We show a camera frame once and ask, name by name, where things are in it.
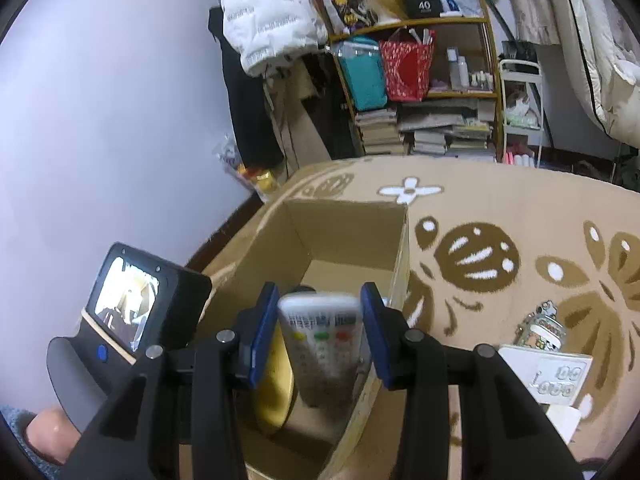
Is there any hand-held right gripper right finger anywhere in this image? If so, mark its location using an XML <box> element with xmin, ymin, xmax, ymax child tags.
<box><xmin>360</xmin><ymin>281</ymin><xmax>586</xmax><ymax>480</ymax></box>

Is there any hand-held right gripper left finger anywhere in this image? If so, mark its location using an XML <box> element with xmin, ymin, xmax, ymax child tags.
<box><xmin>60</xmin><ymin>281</ymin><xmax>281</xmax><ymax>480</ymax></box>

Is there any round printed hand fan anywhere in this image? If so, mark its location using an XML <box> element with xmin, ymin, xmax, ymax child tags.
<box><xmin>252</xmin><ymin>322</ymin><xmax>297</xmax><ymax>436</ymax></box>

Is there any white remote control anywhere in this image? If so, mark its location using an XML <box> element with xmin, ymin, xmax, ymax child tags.
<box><xmin>277</xmin><ymin>294</ymin><xmax>362</xmax><ymax>409</ymax></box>

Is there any brown cardboard box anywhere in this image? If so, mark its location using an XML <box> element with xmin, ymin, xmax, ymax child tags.
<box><xmin>197</xmin><ymin>199</ymin><xmax>411</xmax><ymax>480</ymax></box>

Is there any person's left forearm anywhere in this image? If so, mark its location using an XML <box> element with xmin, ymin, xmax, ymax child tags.
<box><xmin>0</xmin><ymin>404</ymin><xmax>62</xmax><ymax>480</ymax></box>

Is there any person's left hand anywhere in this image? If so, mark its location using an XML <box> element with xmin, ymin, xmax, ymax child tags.
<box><xmin>25</xmin><ymin>406</ymin><xmax>83</xmax><ymax>466</ymax></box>

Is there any clear plastic bag with packets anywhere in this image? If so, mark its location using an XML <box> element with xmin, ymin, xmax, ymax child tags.
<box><xmin>215</xmin><ymin>135</ymin><xmax>284</xmax><ymax>204</ymax></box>

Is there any white button print card box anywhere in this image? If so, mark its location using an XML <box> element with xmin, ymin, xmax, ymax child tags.
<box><xmin>498</xmin><ymin>344</ymin><xmax>595</xmax><ymax>407</ymax></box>

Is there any brown flower pattern blanket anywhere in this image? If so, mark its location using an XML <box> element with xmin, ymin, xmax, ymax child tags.
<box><xmin>185</xmin><ymin>157</ymin><xmax>640</xmax><ymax>480</ymax></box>

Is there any narrow stack of books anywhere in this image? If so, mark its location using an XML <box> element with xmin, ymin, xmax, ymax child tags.
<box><xmin>355</xmin><ymin>107</ymin><xmax>406</xmax><ymax>157</ymax></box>

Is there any black coat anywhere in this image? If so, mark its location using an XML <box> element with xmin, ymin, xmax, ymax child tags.
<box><xmin>207</xmin><ymin>7</ymin><xmax>286</xmax><ymax>171</ymax></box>

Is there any small white square adapter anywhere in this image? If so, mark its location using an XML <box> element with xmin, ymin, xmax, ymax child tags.
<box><xmin>545</xmin><ymin>402</ymin><xmax>584</xmax><ymax>444</ymax></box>

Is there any beige coat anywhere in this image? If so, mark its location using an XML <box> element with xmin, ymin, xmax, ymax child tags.
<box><xmin>262</xmin><ymin>72</ymin><xmax>334</xmax><ymax>177</ymax></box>

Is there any wide stack of books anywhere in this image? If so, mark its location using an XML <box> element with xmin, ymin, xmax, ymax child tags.
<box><xmin>397</xmin><ymin>97</ymin><xmax>496</xmax><ymax>157</ymax></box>

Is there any black hanging garment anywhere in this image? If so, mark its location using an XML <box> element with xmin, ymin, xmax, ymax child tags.
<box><xmin>300</xmin><ymin>52</ymin><xmax>366</xmax><ymax>161</ymax></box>

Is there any teal bag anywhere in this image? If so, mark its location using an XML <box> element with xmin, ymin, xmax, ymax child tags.
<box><xmin>332</xmin><ymin>37</ymin><xmax>389</xmax><ymax>112</ymax></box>

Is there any red patterned gift bag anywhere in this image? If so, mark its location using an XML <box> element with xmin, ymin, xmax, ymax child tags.
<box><xmin>378</xmin><ymin>27</ymin><xmax>436</xmax><ymax>103</ymax></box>

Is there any row of cosmetic bottles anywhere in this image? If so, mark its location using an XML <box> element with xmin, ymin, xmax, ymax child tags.
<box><xmin>445</xmin><ymin>47</ymin><xmax>496</xmax><ymax>92</ymax></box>

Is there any white puffer jacket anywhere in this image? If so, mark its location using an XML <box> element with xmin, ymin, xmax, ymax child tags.
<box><xmin>220</xmin><ymin>0</ymin><xmax>329</xmax><ymax>79</ymax></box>

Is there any white trolley cart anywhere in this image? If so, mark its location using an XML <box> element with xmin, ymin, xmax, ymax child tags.
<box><xmin>498</xmin><ymin>59</ymin><xmax>547</xmax><ymax>167</ymax></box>

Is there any wooden shelf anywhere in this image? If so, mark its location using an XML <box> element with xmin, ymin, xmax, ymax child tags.
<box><xmin>327</xmin><ymin>0</ymin><xmax>504</xmax><ymax>162</ymax></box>

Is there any purple and black printed bag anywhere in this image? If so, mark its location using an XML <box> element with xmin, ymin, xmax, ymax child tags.
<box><xmin>314</xmin><ymin>0</ymin><xmax>374</xmax><ymax>34</ymax></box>

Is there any black box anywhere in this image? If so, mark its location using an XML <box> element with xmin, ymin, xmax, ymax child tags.
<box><xmin>401</xmin><ymin>0</ymin><xmax>442</xmax><ymax>19</ymax></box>

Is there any cream puffer coat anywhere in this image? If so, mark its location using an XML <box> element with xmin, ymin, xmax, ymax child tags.
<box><xmin>550</xmin><ymin>0</ymin><xmax>640</xmax><ymax>149</ymax></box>

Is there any beige hanging curtain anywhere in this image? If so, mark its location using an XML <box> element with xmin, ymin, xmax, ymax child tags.
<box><xmin>500</xmin><ymin>0</ymin><xmax>571</xmax><ymax>46</ymax></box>

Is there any beaded keychain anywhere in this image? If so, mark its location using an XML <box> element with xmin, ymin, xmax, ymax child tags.
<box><xmin>515</xmin><ymin>301</ymin><xmax>567</xmax><ymax>349</ymax></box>

